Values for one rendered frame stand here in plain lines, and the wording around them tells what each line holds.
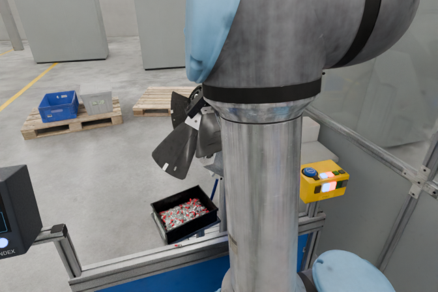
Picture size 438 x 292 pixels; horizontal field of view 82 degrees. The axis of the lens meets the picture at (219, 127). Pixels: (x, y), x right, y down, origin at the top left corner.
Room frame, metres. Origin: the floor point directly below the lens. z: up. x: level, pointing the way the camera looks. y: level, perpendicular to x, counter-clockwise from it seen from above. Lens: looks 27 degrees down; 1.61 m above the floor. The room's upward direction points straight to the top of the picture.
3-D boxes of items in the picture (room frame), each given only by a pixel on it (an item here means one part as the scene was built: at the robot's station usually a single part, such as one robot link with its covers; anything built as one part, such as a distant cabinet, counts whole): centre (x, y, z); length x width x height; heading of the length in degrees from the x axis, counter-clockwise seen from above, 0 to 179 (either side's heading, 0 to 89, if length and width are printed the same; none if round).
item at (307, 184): (0.70, -0.36, 1.02); 0.16 x 0.10 x 0.11; 106
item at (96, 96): (3.47, 1.77, 0.31); 0.60 x 0.42 x 0.33; 23
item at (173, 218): (0.73, 0.14, 0.83); 0.19 x 0.14 x 0.02; 122
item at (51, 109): (3.27, 2.24, 0.25); 0.60 x 0.41 x 0.22; 23
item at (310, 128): (1.31, -0.47, 0.92); 0.17 x 0.16 x 0.11; 106
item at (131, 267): (0.59, 0.02, 0.82); 0.90 x 0.04 x 0.08; 106
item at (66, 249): (0.47, 0.44, 0.96); 0.03 x 0.03 x 0.20; 16
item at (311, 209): (0.70, -0.36, 0.92); 0.03 x 0.03 x 0.12; 16
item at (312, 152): (1.23, -0.47, 0.85); 0.36 x 0.24 x 0.03; 16
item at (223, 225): (1.13, -0.03, 0.46); 0.09 x 0.05 x 0.91; 16
